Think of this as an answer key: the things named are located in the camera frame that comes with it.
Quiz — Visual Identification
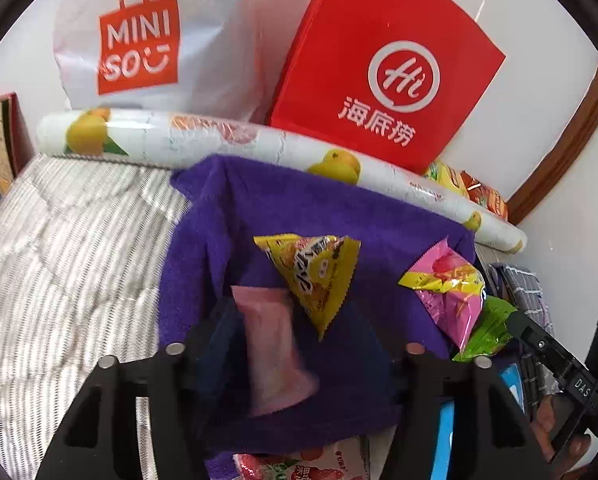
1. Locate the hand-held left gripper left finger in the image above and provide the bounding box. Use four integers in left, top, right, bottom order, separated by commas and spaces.
34, 300, 240, 480

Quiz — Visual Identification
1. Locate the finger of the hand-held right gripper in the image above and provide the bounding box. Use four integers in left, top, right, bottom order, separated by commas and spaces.
506, 310, 580, 376

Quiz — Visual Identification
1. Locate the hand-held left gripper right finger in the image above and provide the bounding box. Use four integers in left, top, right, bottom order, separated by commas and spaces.
379, 342, 554, 480

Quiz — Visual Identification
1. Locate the green triangular snack packet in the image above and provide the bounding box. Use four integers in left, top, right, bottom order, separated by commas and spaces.
451, 295, 520, 363

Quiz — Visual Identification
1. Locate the pale pink snack packet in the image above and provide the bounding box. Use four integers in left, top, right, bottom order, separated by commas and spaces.
229, 285, 320, 418

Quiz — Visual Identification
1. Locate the pink triangular snack packet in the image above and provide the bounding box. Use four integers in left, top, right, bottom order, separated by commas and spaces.
398, 237, 487, 353

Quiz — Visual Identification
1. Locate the yellow triangular snack packet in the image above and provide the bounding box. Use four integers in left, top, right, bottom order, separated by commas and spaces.
253, 232, 362, 343

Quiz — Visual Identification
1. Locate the purple towel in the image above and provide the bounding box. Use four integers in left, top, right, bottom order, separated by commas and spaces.
158, 154, 477, 480

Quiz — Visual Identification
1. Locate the person's right hand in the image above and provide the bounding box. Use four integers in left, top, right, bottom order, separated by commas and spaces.
531, 394, 592, 478

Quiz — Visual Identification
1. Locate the grey checked cloth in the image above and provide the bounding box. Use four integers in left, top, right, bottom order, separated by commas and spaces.
484, 262, 560, 411

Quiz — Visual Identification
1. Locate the blue cardboard box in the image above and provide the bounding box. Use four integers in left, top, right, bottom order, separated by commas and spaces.
429, 362, 527, 480

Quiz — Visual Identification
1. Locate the strawberry print snack packet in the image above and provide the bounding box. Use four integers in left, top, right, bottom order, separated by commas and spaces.
234, 437, 370, 480

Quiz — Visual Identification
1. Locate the orange snack bag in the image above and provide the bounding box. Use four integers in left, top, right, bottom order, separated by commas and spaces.
461, 170, 510, 221

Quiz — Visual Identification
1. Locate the yellow snack bag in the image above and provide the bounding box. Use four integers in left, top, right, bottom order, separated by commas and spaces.
421, 160, 472, 198

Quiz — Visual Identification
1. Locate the rolled fruit print mat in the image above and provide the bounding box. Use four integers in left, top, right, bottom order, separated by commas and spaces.
35, 107, 527, 255

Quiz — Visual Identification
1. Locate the white plastic shopping bag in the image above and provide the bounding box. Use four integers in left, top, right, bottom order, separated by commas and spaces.
52, 0, 330, 123

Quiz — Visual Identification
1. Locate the red paper bag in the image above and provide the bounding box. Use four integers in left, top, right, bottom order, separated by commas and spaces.
264, 0, 507, 176

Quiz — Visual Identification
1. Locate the brown wooden door frame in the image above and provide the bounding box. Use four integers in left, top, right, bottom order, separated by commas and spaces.
506, 57, 598, 226

